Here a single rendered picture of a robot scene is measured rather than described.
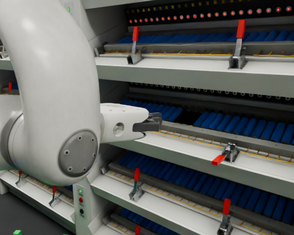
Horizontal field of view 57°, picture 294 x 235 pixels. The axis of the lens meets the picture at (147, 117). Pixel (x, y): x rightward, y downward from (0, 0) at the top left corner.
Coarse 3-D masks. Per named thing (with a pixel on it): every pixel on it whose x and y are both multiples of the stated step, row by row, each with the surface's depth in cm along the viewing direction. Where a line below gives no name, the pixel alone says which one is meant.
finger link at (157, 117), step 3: (150, 114) 49; (153, 114) 49; (156, 114) 50; (159, 114) 51; (153, 117) 49; (156, 117) 50; (159, 117) 50; (147, 120) 45; (150, 120) 45; (153, 120) 45; (156, 120) 49; (159, 120) 50; (159, 123) 50; (159, 129) 52
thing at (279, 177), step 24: (120, 96) 93; (192, 96) 77; (216, 96) 73; (120, 144) 77; (144, 144) 70; (168, 144) 67; (192, 144) 65; (192, 168) 64; (216, 168) 59; (240, 168) 55; (264, 168) 54; (288, 168) 52; (288, 192) 51
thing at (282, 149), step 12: (156, 132) 71; (180, 132) 68; (192, 132) 66; (204, 132) 64; (216, 132) 63; (240, 144) 59; (252, 144) 57; (264, 144) 56; (276, 144) 55; (288, 156) 53
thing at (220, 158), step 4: (228, 148) 57; (224, 152) 56; (228, 152) 56; (220, 156) 54; (224, 156) 54; (212, 160) 52; (216, 160) 52; (220, 160) 53; (212, 164) 52; (216, 164) 52
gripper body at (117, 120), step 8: (104, 104) 44; (112, 104) 45; (120, 104) 47; (104, 112) 37; (112, 112) 38; (120, 112) 39; (128, 112) 40; (136, 112) 41; (144, 112) 43; (104, 120) 37; (112, 120) 38; (120, 120) 39; (128, 120) 40; (136, 120) 41; (104, 128) 37; (112, 128) 38; (120, 128) 40; (128, 128) 40; (104, 136) 37; (112, 136) 38; (120, 136) 39; (128, 136) 41; (136, 136) 42; (144, 136) 44
